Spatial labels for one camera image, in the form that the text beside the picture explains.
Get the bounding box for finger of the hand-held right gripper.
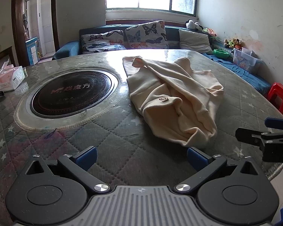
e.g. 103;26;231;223
235;127;275;147
265;117;283;131

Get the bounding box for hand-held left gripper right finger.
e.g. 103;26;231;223
175;147;267;195

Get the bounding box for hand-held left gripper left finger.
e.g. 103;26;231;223
25;146;111;193

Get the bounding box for cream sweater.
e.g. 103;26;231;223
122;56;224;149

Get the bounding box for red plastic stool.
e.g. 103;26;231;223
267;82;283;115

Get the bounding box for blue sheet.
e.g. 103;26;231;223
203;53;271;92

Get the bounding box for round black induction cooktop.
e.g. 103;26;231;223
29;69;120;118

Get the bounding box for clear plastic storage box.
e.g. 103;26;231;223
232;48;262;74

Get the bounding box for green bowl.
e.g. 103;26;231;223
213;49;232;59

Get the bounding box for pink white tissue box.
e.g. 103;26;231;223
0;59;26;92

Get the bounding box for grey pillow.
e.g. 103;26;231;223
178;29;214;55

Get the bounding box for blue sofa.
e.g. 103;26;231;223
52;25;271;99

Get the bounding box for colourful plush toy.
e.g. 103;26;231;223
202;28;217;37

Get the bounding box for small butterfly print pillow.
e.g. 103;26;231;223
81;30;126;54

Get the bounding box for blue white cabinet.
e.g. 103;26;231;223
25;36;40;66

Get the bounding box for panda plush toy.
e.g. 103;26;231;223
185;19;203;31

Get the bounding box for large butterfly print pillow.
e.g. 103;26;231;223
125;20;168;50

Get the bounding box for brown wooden door frame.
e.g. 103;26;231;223
11;0;59;67

